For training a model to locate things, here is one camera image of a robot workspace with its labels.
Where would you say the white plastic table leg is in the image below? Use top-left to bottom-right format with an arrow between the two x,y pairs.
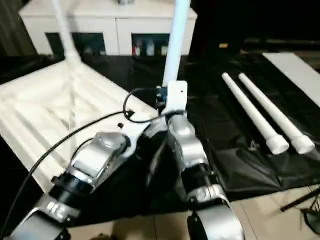
51,0 -> 81,65
238,72 -> 316,155
221,72 -> 290,155
161,0 -> 192,87

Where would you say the white plastic table top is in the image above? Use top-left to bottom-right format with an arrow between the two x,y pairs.
0,56 -> 161,193

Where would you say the black work mat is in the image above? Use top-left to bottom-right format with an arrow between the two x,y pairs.
0,53 -> 320,226

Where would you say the white cabinet with openings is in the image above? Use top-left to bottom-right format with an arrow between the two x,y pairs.
19,0 -> 198,57

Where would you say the flat white board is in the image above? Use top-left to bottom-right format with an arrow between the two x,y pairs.
262,52 -> 320,102

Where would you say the grey curtain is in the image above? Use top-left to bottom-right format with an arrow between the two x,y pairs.
0,13 -> 39,57

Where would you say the black folding stand leg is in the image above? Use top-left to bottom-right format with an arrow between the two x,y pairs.
279,191 -> 320,213

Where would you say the black router with antennas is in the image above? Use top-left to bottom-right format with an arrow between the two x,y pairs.
302,207 -> 320,235

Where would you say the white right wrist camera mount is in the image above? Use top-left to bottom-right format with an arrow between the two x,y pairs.
163,80 -> 188,116

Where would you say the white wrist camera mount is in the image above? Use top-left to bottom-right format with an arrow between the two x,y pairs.
115,117 -> 152,158
163,80 -> 188,116

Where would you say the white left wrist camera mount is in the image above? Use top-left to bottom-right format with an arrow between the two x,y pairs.
115,117 -> 152,158

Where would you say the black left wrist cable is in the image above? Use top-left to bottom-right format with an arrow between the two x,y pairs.
4,109 -> 136,233

